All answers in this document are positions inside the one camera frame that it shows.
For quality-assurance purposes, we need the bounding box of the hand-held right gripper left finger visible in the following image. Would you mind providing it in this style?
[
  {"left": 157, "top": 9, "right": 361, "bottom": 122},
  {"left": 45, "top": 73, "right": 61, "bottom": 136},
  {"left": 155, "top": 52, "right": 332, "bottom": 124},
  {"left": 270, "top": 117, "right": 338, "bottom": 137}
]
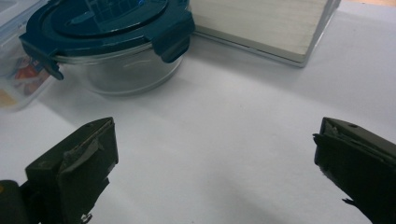
[{"left": 24, "top": 116, "right": 120, "bottom": 224}]

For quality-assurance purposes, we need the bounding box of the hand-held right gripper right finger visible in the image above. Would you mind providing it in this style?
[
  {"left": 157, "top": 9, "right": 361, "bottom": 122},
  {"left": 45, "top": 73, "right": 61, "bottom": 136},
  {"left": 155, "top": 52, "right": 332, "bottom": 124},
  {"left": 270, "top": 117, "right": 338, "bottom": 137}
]
[{"left": 312, "top": 117, "right": 396, "bottom": 224}]

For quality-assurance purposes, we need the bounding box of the clear container with blue rim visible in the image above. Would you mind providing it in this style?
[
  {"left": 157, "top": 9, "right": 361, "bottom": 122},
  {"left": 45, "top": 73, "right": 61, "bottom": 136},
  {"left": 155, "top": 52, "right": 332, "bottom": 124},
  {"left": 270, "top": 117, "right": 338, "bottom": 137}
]
[{"left": 19, "top": 0, "right": 196, "bottom": 81}]

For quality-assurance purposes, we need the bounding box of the light wooden board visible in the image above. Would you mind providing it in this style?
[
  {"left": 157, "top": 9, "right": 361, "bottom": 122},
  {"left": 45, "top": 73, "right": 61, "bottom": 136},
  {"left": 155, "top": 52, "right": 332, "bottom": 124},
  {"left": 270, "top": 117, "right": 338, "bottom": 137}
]
[{"left": 189, "top": 0, "right": 342, "bottom": 69}]

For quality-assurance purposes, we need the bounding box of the clear rectangular plastic container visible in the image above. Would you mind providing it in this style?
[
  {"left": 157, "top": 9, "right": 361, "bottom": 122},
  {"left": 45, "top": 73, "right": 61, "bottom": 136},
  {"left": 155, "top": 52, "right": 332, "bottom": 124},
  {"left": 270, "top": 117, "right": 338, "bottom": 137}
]
[{"left": 0, "top": 0, "right": 60, "bottom": 112}]

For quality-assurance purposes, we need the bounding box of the round glass container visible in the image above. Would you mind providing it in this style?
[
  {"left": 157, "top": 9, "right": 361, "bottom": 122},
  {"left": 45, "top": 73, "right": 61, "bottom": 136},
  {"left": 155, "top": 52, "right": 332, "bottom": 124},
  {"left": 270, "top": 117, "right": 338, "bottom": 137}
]
[{"left": 50, "top": 41, "right": 188, "bottom": 96}]

